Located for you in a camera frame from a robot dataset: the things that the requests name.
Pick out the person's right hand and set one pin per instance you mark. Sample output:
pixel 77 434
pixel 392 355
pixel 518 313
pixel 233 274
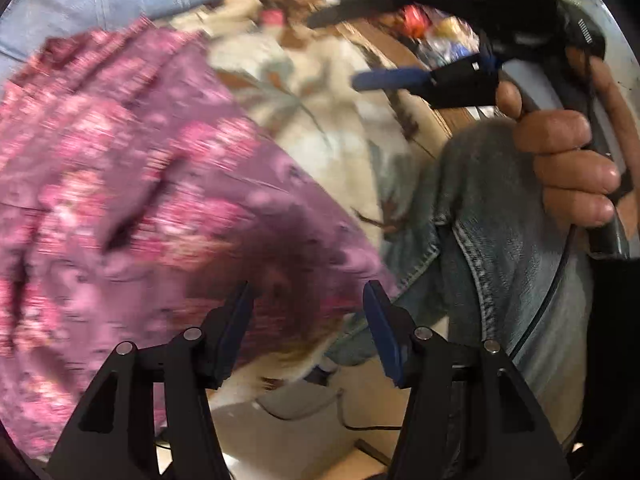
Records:
pixel 565 170

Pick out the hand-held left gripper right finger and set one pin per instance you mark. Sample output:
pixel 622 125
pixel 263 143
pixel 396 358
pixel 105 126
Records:
pixel 382 330

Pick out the purple floral garment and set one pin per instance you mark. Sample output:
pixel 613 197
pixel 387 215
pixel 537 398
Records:
pixel 150 185

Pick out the blue jeans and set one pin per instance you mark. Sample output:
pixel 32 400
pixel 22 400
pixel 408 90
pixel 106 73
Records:
pixel 480 200

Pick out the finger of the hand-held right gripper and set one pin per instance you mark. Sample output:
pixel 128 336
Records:
pixel 390 80
pixel 350 12

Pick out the cream leaf print blanket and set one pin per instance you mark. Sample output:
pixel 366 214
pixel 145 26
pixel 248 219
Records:
pixel 325 110

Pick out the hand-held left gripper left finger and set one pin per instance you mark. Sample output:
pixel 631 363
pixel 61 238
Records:
pixel 240 320

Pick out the pile of colourful clutter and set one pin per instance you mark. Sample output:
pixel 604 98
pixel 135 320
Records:
pixel 445 35

